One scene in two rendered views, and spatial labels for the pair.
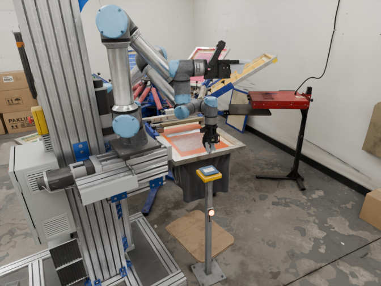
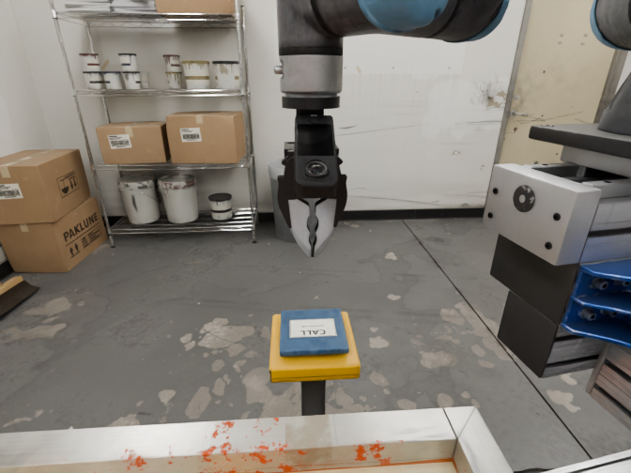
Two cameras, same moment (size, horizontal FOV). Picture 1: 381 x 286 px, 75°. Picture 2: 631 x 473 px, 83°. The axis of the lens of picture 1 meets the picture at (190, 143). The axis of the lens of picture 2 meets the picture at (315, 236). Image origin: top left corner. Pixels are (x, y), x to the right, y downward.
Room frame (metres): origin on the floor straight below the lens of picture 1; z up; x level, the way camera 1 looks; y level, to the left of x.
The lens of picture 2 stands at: (1.83, 0.04, 1.32)
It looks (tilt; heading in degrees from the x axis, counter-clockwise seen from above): 24 degrees down; 199
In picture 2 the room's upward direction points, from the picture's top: straight up
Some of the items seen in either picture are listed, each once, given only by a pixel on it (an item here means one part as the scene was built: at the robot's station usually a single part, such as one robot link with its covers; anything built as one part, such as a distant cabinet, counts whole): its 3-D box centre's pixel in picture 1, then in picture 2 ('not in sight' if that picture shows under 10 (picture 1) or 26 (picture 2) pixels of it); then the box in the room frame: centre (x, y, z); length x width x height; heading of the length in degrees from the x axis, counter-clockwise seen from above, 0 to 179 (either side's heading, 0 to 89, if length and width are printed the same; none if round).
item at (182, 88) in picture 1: (182, 90); not in sight; (1.15, 0.03, 1.56); 0.11 x 0.08 x 0.11; 6
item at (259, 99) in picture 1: (276, 99); not in sight; (2.78, -1.00, 1.06); 0.61 x 0.46 x 0.12; 83
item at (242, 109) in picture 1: (211, 111); not in sight; (2.87, -0.26, 0.91); 1.34 x 0.40 x 0.08; 83
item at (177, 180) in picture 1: (174, 162); not in sight; (1.86, 0.14, 0.79); 0.46 x 0.09 x 0.33; 23
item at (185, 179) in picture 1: (206, 176); not in sight; (1.71, -0.12, 0.74); 0.45 x 0.03 x 0.43; 113
